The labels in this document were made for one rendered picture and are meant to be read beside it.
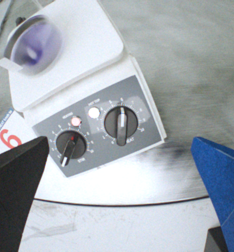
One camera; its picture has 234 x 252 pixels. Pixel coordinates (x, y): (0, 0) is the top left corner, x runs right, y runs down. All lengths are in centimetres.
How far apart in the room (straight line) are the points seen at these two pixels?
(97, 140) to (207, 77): 16
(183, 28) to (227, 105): 13
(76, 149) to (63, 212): 12
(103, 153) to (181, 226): 15
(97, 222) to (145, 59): 23
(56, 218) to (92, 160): 13
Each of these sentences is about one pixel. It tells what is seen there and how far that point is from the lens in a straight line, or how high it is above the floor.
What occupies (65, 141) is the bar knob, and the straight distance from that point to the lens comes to 16.
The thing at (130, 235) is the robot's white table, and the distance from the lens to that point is 24.
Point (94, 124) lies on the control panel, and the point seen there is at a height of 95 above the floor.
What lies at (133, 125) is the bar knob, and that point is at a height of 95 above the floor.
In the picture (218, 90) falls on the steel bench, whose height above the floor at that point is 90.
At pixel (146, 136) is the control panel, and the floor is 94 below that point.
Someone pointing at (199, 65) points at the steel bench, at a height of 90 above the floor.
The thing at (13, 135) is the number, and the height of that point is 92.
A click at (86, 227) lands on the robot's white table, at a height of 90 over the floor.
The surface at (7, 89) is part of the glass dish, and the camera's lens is 30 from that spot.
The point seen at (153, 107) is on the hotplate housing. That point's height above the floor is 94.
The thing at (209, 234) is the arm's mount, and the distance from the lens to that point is 25.
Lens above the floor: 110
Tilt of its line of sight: 78 degrees down
